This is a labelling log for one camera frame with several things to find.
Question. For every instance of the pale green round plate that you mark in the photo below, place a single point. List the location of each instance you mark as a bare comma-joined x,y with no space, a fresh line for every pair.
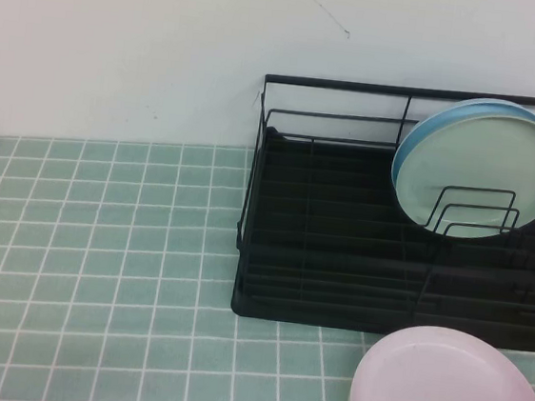
483,156

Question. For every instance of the blue round plate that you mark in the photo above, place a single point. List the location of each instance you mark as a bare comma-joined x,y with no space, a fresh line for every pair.
410,143

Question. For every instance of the pink round plate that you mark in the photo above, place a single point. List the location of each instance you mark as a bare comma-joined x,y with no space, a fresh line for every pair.
443,396

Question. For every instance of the green checked tablecloth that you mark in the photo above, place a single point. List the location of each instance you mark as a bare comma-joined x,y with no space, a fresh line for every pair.
98,264

